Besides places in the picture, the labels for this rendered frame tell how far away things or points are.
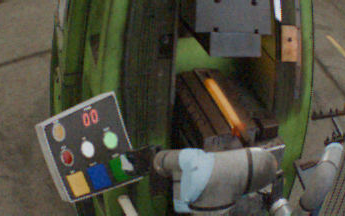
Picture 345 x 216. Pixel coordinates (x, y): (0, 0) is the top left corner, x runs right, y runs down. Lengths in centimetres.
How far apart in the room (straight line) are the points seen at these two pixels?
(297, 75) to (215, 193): 123
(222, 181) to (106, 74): 96
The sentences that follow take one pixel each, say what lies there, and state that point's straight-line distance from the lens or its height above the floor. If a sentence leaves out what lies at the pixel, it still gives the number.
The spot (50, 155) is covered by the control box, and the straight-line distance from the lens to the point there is 203.
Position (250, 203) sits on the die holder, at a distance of 262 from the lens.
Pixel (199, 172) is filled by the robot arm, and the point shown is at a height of 143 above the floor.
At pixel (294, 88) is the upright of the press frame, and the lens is 264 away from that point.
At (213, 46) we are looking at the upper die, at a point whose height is 131.
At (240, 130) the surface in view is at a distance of 238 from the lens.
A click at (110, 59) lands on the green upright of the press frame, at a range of 231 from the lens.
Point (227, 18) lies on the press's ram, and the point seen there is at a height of 143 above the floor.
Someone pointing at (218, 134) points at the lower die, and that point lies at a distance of 240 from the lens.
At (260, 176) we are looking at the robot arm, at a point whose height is 140.
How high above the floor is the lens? 227
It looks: 31 degrees down
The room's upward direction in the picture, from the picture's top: 3 degrees clockwise
